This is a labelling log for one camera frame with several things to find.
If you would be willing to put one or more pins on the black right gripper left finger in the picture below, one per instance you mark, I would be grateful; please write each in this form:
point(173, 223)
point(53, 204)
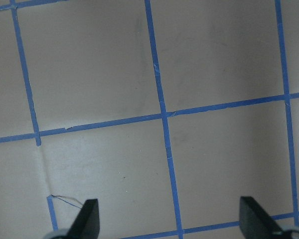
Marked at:
point(87, 222)

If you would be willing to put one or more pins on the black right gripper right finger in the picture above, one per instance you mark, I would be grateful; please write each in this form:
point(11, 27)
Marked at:
point(254, 221)

